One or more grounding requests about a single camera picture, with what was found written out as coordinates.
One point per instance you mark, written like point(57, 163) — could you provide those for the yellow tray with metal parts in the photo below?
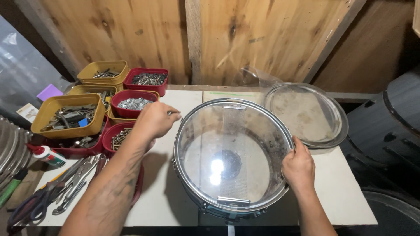
point(82, 89)

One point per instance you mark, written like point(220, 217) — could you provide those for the heap of silver washers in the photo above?
point(134, 104)

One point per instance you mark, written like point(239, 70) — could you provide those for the red tray with washers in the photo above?
point(119, 109)

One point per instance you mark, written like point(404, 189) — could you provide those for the silver locking pliers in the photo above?
point(74, 190)

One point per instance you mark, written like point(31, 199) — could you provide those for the large red tray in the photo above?
point(82, 150)

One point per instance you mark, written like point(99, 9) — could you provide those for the heap of long screws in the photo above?
point(105, 73)

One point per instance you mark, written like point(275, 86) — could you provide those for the clear drum head with hoop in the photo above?
point(305, 114)

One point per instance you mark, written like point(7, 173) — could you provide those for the red tray with tension rods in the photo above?
point(110, 136)

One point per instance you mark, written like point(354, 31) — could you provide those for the black drum shells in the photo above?
point(387, 131)

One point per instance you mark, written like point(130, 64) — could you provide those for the large yellow tray of tools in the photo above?
point(49, 108)

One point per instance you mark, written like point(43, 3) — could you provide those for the heap of metal tension rods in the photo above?
point(119, 137)

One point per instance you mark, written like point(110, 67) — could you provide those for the chrome snare drum clear head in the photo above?
point(229, 154)

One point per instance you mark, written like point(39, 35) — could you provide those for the small metal bolt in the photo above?
point(171, 113)

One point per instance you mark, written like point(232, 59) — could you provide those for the translucent plastic sheeting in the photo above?
point(23, 68)

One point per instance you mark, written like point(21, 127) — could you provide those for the white glue bottle red cap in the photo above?
point(49, 156)

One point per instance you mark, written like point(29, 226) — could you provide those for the stack of metal drum hoops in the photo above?
point(13, 150)

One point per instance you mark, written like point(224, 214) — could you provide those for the small paper card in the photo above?
point(28, 112)

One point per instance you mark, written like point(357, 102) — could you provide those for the purple sticky note pad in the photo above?
point(49, 92)

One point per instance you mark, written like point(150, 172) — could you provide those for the black round drum rim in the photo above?
point(393, 213)

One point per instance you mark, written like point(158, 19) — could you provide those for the yellow tray under red tray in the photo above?
point(113, 118)

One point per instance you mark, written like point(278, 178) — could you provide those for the clear curled plastic sheet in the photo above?
point(254, 77)

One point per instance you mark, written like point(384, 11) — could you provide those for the person's left hand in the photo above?
point(152, 121)

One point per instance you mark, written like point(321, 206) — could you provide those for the person's right hand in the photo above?
point(299, 167)

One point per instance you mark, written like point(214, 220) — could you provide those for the heap of wrenches and keys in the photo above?
point(70, 116)

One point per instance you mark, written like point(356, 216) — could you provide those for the red tray with black screws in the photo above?
point(131, 83)

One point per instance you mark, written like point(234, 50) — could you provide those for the heap of black screws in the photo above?
point(149, 78)

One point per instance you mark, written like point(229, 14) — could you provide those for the yellow tray with long screws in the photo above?
point(95, 67)

